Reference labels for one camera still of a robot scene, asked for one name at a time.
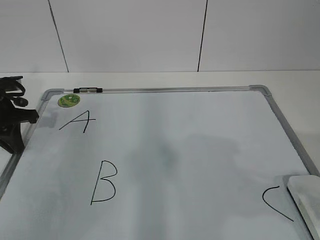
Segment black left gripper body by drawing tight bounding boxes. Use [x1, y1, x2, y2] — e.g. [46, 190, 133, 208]
[0, 76, 23, 127]

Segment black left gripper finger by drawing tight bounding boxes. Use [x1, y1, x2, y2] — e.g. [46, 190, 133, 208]
[12, 108, 39, 124]
[0, 124, 25, 154]

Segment white board eraser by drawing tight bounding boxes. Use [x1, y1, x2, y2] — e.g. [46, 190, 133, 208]
[287, 175, 320, 240]

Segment round green sticker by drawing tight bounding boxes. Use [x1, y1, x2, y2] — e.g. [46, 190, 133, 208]
[57, 94, 81, 108]

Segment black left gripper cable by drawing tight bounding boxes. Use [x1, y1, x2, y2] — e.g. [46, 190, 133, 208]
[0, 79, 29, 108]

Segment white board with grey frame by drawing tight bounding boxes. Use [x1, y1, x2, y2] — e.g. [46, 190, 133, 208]
[0, 85, 319, 240]

